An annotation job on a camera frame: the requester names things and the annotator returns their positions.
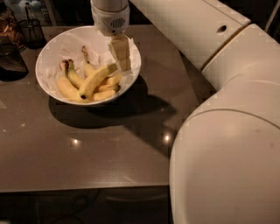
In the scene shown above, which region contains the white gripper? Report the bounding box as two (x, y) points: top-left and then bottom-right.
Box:
(91, 3), (131, 72)

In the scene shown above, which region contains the long top yellow banana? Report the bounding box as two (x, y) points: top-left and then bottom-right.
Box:
(79, 63), (117, 99)

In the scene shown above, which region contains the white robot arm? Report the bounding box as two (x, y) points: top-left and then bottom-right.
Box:
(130, 0), (280, 224)

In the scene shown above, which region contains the middle right yellow banana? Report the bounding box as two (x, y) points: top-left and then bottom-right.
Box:
(95, 73), (123, 92)

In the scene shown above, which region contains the back yellow banana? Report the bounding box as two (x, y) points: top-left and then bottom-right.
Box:
(81, 46), (95, 77)

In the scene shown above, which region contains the white bowl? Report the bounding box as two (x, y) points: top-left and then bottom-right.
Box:
(35, 26), (142, 107)

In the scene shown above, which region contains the front right yellow banana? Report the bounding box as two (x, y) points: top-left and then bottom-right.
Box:
(91, 89), (116, 102)

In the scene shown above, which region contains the dark glass bowl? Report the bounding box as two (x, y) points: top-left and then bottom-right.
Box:
(0, 43), (29, 81)

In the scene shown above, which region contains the white paper liner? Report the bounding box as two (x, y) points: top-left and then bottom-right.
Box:
(43, 31), (138, 97)

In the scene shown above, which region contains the black mesh pen cup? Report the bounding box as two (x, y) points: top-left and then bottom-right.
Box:
(18, 2), (46, 49)

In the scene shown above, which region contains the jar with brown contents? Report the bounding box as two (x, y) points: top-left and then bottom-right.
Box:
(0, 0), (25, 50)

